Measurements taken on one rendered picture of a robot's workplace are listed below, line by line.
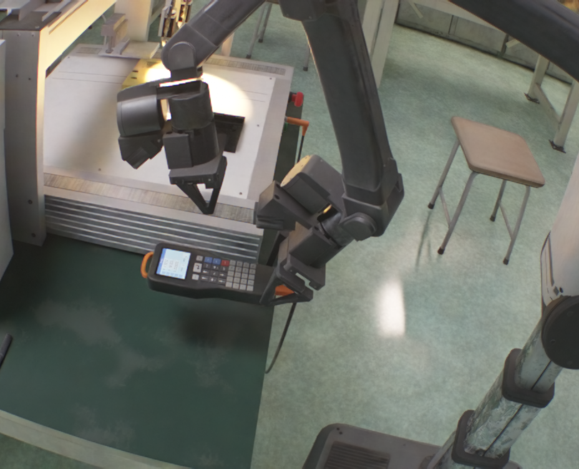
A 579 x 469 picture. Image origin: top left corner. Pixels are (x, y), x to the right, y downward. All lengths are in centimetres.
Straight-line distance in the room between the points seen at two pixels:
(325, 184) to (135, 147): 26
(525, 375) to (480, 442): 20
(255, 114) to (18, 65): 67
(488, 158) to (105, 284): 167
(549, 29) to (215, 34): 46
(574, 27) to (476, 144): 202
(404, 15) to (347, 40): 441
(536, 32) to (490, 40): 469
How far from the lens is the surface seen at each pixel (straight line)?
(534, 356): 104
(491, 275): 272
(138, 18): 180
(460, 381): 224
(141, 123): 87
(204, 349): 111
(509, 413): 113
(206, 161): 90
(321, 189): 90
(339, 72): 72
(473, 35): 522
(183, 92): 86
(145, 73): 159
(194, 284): 101
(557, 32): 57
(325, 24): 67
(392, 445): 167
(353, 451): 163
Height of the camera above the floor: 160
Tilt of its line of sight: 39 degrees down
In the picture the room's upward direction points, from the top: 12 degrees clockwise
